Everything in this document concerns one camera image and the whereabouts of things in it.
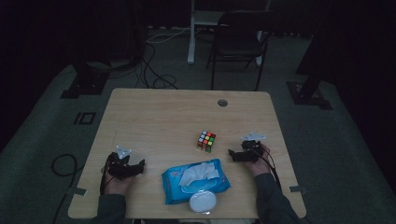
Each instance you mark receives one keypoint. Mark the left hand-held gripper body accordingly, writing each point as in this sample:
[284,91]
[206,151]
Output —
[120,166]

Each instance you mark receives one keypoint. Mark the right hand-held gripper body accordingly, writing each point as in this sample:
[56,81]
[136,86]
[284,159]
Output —
[251,149]

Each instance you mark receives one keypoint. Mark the multicoloured puzzle cube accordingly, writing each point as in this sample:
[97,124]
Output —
[206,141]

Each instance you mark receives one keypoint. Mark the blue wet wipes pack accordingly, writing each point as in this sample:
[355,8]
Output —
[174,186]

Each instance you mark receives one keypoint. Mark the person's left hand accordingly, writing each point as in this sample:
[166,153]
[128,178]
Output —
[116,185]

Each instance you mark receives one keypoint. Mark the person's right hand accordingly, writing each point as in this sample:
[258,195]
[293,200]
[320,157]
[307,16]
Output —
[261,168]

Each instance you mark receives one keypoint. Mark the grey tape strip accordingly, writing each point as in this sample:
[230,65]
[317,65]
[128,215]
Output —
[79,191]
[298,189]

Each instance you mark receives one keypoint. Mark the round grey table grommet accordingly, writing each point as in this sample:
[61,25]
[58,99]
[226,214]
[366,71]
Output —
[222,103]

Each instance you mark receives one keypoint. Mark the black folding chair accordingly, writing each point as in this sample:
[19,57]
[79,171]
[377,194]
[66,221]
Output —
[239,43]

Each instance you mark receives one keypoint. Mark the black stand with base plate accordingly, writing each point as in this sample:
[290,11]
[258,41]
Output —
[308,93]
[85,84]

